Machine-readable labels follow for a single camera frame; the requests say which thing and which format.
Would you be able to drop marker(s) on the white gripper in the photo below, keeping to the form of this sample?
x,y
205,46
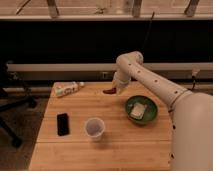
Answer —
x,y
120,82

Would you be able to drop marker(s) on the red pepper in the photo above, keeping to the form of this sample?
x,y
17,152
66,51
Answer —
x,y
110,91

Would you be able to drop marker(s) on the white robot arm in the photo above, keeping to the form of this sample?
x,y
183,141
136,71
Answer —
x,y
191,113

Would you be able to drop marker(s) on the white sponge in bowl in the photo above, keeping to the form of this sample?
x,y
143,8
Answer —
x,y
138,110

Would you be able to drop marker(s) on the green ceramic bowl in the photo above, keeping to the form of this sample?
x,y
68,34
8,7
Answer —
x,y
151,111

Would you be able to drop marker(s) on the clear plastic cup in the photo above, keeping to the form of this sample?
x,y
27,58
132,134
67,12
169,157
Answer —
x,y
94,128

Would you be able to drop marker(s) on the black smartphone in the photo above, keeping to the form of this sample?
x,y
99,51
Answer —
x,y
62,124

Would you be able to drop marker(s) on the black office chair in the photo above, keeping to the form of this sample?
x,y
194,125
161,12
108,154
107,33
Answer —
x,y
6,77

